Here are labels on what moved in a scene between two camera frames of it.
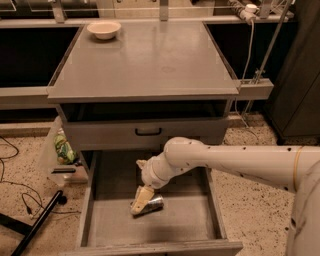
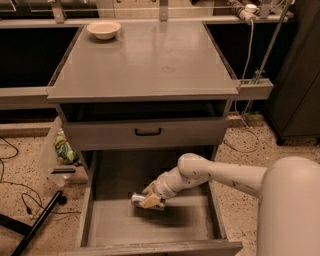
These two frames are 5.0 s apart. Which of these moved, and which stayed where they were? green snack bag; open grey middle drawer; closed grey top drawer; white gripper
Moved: white gripper
Stayed: green snack bag; open grey middle drawer; closed grey top drawer
